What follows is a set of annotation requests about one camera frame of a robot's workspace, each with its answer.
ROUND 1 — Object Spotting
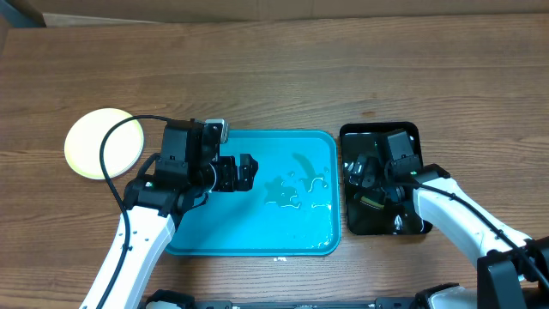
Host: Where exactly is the black rectangular water tray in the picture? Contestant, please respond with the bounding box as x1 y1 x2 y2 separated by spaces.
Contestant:
340 122 432 235

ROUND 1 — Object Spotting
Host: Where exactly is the green and yellow sponge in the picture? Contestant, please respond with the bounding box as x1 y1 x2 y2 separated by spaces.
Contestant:
359 191 385 209

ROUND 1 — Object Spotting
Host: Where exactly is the teal plastic serving tray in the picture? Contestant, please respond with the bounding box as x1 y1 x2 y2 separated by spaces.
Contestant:
166 130 341 257

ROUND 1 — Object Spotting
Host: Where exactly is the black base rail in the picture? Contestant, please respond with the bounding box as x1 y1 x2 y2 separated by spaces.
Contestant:
145 289 430 309

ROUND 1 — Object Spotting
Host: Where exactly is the yellow-green round plate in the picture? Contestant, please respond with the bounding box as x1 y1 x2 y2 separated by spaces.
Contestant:
64 108 144 180

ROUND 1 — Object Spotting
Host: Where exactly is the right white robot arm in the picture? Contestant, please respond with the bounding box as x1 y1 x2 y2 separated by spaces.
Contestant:
341 129 548 308

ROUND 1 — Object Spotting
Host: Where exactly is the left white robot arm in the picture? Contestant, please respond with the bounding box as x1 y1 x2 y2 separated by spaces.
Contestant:
81 118 258 308

